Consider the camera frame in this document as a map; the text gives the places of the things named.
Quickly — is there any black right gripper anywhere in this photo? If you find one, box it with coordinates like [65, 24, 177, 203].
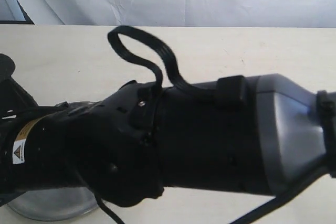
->
[1, 106, 39, 206]

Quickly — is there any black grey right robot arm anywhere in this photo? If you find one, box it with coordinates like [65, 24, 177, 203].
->
[1, 74, 335, 207]

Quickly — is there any round stainless steel plate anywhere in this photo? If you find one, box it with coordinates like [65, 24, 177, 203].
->
[7, 102, 98, 221]

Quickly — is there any black frame at left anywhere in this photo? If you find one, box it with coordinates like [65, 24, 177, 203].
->
[1, 0, 35, 25]

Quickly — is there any flat black ribbon cable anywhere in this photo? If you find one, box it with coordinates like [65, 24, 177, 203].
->
[107, 25, 211, 101]

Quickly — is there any thin black camera cable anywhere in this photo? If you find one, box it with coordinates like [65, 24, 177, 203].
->
[70, 166, 336, 224]

